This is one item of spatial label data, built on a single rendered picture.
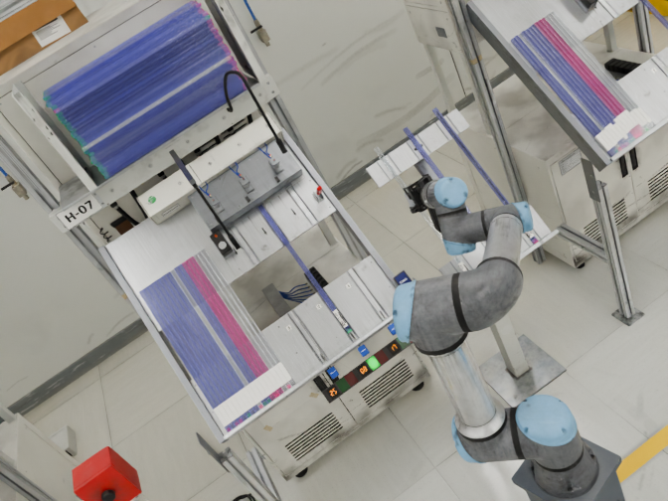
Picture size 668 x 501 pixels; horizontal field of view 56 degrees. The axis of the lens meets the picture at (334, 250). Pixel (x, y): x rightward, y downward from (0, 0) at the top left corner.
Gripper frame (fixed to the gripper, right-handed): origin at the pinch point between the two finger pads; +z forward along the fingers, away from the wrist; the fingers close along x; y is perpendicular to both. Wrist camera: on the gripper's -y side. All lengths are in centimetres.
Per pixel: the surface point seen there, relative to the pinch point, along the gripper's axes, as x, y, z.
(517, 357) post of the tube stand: -11, -74, 39
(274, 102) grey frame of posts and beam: 16, 50, 20
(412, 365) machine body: 22, -58, 54
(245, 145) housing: 31, 43, 18
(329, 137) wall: -28, 37, 191
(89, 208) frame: 80, 52, 15
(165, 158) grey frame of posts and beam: 54, 52, 15
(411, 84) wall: -88, 37, 192
